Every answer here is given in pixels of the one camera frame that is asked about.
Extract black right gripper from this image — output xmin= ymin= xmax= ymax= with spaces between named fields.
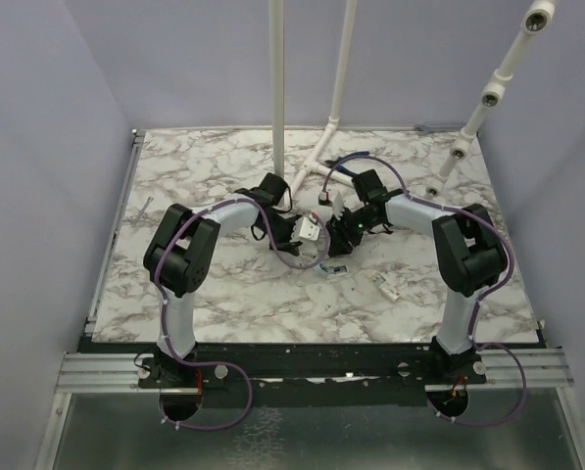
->
xmin=326 ymin=206 xmax=381 ymax=258

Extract white staple box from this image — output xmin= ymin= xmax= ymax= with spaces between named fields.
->
xmin=369 ymin=272 xmax=401 ymax=303

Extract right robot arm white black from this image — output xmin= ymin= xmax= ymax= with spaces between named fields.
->
xmin=318 ymin=169 xmax=514 ymax=383

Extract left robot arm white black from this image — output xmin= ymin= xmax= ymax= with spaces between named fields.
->
xmin=143 ymin=172 xmax=301 ymax=387

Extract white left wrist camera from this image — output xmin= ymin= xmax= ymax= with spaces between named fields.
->
xmin=292 ymin=216 xmax=320 ymax=242

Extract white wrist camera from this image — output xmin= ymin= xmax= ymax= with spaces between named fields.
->
xmin=292 ymin=216 xmax=320 ymax=242
xmin=317 ymin=190 xmax=345 ymax=222

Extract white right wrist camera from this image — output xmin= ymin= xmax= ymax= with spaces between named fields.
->
xmin=317 ymin=190 xmax=345 ymax=222

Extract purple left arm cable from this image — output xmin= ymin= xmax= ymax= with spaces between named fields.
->
xmin=154 ymin=203 xmax=330 ymax=433

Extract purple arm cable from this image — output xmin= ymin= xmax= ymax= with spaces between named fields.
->
xmin=154 ymin=203 xmax=330 ymax=433
xmin=320 ymin=156 xmax=528 ymax=428

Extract blue handled pliers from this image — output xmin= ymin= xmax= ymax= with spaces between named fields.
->
xmin=324 ymin=151 xmax=370 ymax=177

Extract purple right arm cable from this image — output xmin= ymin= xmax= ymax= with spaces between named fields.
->
xmin=320 ymin=156 xmax=528 ymax=428

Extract aluminium rail frame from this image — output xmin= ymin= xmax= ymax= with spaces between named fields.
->
xmin=42 ymin=128 xmax=579 ymax=469

